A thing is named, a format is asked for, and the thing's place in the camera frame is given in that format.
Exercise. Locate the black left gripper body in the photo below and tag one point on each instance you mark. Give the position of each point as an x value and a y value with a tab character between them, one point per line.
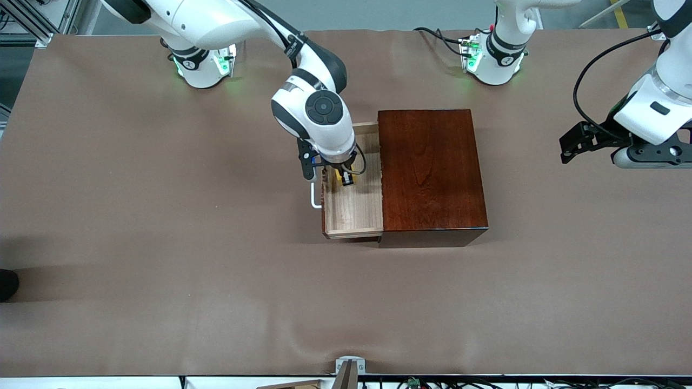
606	135

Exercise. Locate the yellow cube block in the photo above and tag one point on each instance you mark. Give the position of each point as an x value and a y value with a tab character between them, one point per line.
339	176

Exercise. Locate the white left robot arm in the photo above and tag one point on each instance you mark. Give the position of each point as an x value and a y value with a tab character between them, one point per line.
659	108

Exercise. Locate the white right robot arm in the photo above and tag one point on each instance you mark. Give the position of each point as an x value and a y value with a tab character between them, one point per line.
324	108

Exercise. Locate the dark brown wooden cabinet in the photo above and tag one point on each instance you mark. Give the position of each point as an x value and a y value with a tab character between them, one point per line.
432	173

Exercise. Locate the grey slanted bar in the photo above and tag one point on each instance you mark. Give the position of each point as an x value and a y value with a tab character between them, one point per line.
600	15

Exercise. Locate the brown table mat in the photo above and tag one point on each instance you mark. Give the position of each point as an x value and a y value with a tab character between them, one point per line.
216	281

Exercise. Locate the brown cardboard piece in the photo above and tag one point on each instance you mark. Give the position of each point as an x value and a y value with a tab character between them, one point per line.
292	385

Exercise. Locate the green plug connector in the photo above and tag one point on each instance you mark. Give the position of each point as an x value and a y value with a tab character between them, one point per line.
414	382

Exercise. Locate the black round object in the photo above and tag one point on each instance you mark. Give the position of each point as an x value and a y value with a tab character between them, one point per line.
6	285

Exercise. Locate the aluminium frame profile with bracket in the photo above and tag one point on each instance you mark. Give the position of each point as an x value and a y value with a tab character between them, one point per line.
655	33
32	27

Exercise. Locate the grey metal clamp bracket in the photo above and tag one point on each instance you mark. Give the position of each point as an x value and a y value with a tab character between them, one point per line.
350	373

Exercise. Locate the upright aluminium frame profile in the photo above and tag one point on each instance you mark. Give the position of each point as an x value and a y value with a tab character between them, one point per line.
69	13

